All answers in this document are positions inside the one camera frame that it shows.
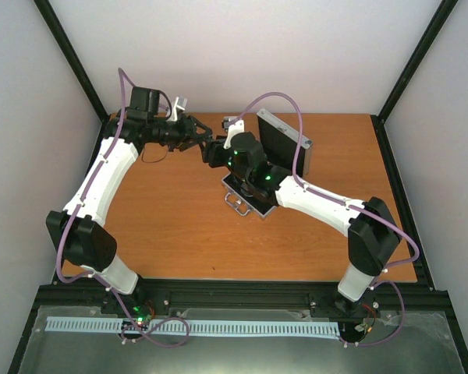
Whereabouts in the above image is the black aluminium frame rail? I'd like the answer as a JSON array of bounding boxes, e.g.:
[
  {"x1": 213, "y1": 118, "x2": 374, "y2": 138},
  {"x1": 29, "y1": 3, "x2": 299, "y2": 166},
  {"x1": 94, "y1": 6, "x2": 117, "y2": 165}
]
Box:
[{"x1": 34, "y1": 279, "x2": 452, "y2": 319}]

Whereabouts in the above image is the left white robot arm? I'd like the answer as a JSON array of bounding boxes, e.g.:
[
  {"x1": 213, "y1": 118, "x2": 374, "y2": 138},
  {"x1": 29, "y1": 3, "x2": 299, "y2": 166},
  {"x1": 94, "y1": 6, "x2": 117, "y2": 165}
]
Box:
[{"x1": 46, "y1": 114, "x2": 212, "y2": 314}]

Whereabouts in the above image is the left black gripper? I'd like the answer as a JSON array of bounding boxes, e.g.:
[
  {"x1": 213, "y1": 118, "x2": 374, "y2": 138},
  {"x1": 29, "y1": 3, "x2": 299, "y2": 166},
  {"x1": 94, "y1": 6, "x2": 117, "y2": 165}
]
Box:
[{"x1": 151, "y1": 114, "x2": 214, "y2": 153}]

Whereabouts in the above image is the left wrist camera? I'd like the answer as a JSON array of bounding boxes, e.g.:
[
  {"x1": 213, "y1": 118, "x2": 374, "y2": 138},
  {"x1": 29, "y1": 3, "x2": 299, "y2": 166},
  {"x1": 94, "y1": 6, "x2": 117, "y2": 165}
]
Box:
[{"x1": 167, "y1": 96, "x2": 187, "y2": 122}]

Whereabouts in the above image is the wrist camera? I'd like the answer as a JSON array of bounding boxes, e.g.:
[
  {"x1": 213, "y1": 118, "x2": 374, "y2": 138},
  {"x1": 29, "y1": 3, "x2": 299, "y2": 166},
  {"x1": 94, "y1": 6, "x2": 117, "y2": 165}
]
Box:
[
  {"x1": 167, "y1": 96, "x2": 187, "y2": 122},
  {"x1": 222, "y1": 116, "x2": 245, "y2": 150}
]

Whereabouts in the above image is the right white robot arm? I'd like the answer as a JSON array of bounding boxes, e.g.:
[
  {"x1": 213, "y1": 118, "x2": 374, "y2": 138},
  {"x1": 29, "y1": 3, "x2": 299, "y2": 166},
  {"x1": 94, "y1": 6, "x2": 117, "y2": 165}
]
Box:
[{"x1": 201, "y1": 132, "x2": 400, "y2": 302}]

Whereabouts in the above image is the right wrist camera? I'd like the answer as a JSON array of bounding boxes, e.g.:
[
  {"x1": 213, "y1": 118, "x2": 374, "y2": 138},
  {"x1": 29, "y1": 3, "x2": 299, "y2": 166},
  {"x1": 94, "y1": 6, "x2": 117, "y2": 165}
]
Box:
[{"x1": 222, "y1": 116, "x2": 245, "y2": 150}]

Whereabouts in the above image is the white slotted cable duct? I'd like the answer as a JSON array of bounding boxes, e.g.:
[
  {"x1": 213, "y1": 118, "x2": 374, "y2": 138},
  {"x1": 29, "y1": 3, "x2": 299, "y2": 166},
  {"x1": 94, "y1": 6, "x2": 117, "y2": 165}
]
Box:
[{"x1": 44, "y1": 316, "x2": 340, "y2": 340}]

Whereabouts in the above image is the aluminium poker case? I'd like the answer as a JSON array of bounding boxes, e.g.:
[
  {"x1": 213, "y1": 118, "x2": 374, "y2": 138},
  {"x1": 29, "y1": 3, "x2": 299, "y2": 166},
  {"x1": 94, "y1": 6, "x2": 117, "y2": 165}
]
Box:
[{"x1": 222, "y1": 108, "x2": 314, "y2": 219}]

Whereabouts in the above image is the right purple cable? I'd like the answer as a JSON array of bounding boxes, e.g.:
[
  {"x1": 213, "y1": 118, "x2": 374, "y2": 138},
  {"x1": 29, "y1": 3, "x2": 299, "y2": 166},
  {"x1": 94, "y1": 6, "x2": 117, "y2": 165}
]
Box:
[{"x1": 237, "y1": 91, "x2": 420, "y2": 348}]

